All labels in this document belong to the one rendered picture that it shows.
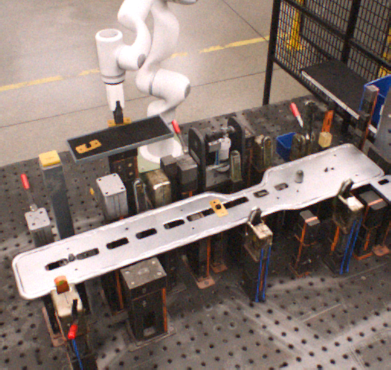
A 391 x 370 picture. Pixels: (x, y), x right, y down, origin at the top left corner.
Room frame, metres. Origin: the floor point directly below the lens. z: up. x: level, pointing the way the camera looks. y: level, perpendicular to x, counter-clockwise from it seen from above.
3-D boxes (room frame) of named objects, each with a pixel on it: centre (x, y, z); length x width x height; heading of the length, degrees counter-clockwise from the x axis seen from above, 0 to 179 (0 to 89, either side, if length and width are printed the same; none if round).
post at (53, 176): (1.40, 0.49, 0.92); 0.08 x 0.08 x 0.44; 26
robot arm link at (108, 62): (1.53, 0.26, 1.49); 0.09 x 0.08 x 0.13; 65
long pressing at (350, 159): (1.30, -0.08, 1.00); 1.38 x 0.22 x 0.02; 116
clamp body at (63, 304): (0.89, 0.35, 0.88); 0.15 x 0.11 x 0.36; 26
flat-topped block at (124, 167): (1.51, 0.26, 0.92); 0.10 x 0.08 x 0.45; 116
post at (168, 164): (1.46, 0.08, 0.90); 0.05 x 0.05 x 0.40; 26
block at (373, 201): (1.38, -0.66, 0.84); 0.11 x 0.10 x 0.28; 26
